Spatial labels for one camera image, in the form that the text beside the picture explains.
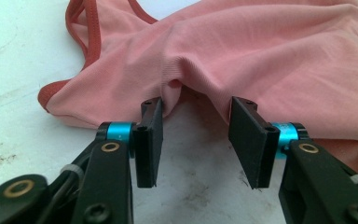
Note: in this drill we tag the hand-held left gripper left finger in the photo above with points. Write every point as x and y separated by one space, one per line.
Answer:
147 149

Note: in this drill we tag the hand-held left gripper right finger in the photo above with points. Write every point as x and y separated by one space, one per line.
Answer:
251 146

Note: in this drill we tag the pink tank top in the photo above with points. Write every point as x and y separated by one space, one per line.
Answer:
261 62

